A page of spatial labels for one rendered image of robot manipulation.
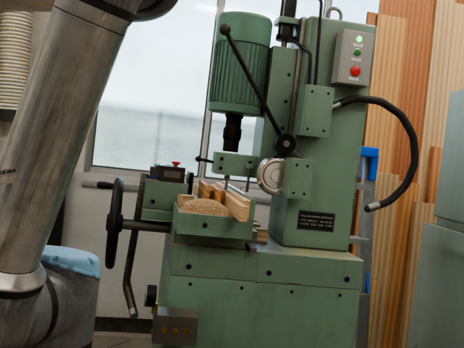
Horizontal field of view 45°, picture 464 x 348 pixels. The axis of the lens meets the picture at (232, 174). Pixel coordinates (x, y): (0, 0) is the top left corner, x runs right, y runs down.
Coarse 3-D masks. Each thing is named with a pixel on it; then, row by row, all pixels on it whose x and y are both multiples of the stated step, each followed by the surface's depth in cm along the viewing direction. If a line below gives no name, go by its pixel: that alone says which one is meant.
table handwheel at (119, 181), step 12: (120, 180) 172; (120, 192) 167; (120, 204) 188; (108, 216) 174; (120, 216) 175; (108, 228) 163; (120, 228) 174; (132, 228) 176; (144, 228) 176; (156, 228) 177; (168, 228) 178; (108, 240) 163; (108, 252) 164; (108, 264) 168
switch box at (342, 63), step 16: (352, 32) 167; (368, 32) 168; (336, 48) 171; (352, 48) 167; (368, 48) 168; (336, 64) 169; (352, 64) 167; (368, 64) 168; (336, 80) 168; (352, 80) 168; (368, 80) 169
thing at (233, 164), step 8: (216, 152) 177; (216, 160) 177; (224, 160) 177; (232, 160) 178; (240, 160) 178; (248, 160) 178; (256, 160) 179; (216, 168) 177; (224, 168) 177; (232, 168) 178; (240, 168) 178; (224, 176) 181; (240, 176) 179
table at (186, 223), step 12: (144, 216) 171; (156, 216) 172; (168, 216) 172; (180, 216) 152; (192, 216) 152; (204, 216) 153; (216, 216) 153; (228, 216) 154; (180, 228) 152; (192, 228) 152; (204, 228) 153; (216, 228) 154; (228, 228) 154; (240, 228) 155; (252, 228) 155
